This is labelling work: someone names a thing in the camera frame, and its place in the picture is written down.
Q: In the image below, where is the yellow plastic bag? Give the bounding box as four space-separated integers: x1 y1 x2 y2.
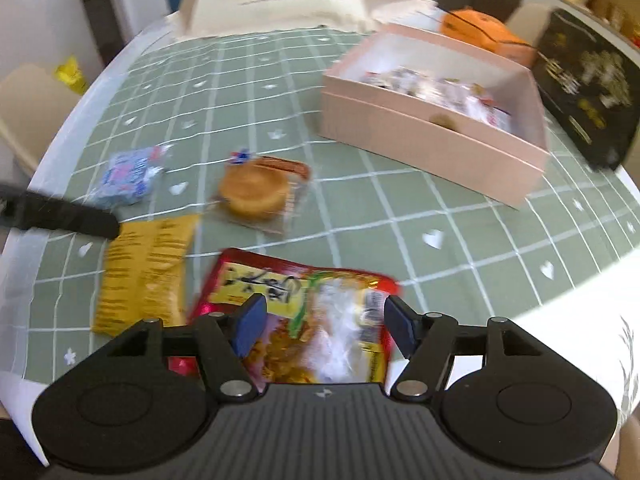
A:
54 56 92 97

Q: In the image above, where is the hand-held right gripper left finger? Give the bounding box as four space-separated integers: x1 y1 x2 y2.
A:
107 294 268 402

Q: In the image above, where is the large red snack bag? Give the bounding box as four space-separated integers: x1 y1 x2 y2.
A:
167 247 403 391

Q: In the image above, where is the yellow snack packet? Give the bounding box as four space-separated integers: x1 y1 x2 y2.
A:
91 214 202 337

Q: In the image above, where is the black printed snack bag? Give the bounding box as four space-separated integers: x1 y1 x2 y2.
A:
531 7 640 172

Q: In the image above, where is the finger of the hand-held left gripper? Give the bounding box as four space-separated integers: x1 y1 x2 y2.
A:
0 182 122 241

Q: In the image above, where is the pile of snack packets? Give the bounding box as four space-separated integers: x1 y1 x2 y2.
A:
361 64 514 134

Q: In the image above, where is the pink cardboard box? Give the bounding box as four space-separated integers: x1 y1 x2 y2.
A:
319 22 549 209

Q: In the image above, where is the round cake packet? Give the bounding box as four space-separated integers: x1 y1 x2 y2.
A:
212 152 312 236

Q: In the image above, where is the blue candy packet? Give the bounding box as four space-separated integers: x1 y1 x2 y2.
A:
91 144 174 207

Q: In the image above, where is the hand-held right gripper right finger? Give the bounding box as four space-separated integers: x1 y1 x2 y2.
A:
384 295 545 402

